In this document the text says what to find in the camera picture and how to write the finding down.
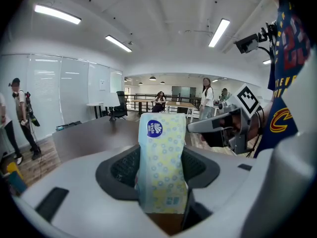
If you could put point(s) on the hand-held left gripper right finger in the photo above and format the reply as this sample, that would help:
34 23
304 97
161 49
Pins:
223 190

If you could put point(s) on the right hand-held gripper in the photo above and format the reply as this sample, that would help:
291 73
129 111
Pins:
244 130

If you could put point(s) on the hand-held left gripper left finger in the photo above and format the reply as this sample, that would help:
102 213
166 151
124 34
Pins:
81 202

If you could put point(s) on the pale patterned tissue packet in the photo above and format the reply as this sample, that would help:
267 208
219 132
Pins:
163 162

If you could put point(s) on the person's right forearm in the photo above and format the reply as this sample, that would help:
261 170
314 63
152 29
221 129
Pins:
266 113

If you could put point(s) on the wooden table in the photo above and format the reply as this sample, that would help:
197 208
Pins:
141 101
180 104

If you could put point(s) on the black metal railing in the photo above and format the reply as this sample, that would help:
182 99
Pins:
173 98

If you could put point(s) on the dark brown table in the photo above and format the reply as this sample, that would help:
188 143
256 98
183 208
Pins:
99 137

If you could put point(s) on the blue box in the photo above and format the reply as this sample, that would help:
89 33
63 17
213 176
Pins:
17 182

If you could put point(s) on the person's navy printed jersey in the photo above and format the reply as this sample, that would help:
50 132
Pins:
282 113

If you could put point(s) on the yellow box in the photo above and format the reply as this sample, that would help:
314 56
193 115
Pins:
13 168

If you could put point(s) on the long ceiling light panel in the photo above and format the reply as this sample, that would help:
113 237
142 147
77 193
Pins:
266 61
118 43
57 14
219 32

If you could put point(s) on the black office chair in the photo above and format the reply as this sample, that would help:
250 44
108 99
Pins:
120 108

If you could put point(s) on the white round table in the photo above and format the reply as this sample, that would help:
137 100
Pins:
95 104

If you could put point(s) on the white paper notice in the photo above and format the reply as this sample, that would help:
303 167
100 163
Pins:
102 84

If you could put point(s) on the black worn camera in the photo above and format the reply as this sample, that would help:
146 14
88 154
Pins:
247 43

